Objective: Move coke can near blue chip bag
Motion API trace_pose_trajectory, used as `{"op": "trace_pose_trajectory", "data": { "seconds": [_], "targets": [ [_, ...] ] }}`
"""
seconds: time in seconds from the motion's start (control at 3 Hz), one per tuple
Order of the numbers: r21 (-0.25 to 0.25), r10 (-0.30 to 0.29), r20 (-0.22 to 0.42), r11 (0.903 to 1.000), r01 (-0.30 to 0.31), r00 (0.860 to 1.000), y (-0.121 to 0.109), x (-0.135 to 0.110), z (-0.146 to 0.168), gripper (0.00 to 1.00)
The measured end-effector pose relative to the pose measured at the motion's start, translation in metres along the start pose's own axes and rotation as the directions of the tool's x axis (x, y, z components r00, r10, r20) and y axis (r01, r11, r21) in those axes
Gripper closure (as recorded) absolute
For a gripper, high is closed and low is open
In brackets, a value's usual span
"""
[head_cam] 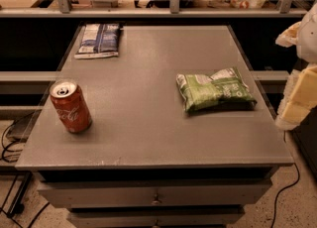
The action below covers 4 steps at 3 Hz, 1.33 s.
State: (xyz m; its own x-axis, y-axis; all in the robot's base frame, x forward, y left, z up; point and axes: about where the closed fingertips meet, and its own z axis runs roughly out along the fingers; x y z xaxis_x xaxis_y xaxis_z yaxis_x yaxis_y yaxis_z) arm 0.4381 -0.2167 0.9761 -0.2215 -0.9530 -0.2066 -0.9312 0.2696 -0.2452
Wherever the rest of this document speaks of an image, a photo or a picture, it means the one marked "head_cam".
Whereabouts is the red coke can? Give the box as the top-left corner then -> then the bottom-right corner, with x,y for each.
50,79 -> 92,133

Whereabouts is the grey side shelf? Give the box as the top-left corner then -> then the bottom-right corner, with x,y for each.
0,71 -> 59,120

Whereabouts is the grey upper drawer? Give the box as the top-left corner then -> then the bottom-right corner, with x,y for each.
38,179 -> 271,208

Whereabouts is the grey drawer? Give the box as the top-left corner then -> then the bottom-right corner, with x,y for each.
38,179 -> 271,208
67,208 -> 244,228

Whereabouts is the black cables left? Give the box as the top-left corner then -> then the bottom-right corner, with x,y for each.
0,111 -> 51,228

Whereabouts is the grey lower drawer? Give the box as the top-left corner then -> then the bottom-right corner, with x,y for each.
67,208 -> 244,228

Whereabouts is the green chip bag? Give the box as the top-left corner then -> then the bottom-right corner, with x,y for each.
176,67 -> 257,113

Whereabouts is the black cable right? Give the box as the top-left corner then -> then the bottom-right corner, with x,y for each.
269,131 -> 301,228

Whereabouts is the blue chip bag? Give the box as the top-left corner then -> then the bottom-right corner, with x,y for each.
74,24 -> 120,59

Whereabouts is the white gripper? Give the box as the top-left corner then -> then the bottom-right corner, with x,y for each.
275,4 -> 317,131

